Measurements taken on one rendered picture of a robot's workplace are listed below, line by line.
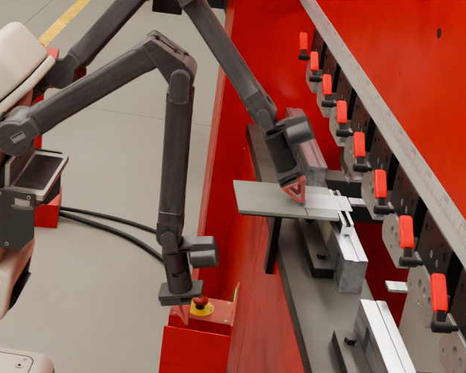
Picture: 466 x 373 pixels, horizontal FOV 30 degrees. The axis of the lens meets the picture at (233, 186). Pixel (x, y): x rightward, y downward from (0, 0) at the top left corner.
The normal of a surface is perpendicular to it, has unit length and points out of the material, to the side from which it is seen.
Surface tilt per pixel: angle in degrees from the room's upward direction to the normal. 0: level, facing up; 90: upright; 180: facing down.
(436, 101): 90
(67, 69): 81
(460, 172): 90
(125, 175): 0
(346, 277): 90
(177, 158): 92
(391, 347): 0
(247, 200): 0
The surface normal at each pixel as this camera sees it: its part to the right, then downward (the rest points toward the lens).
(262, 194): 0.13, -0.90
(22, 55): 0.76, -0.56
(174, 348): -0.09, 0.41
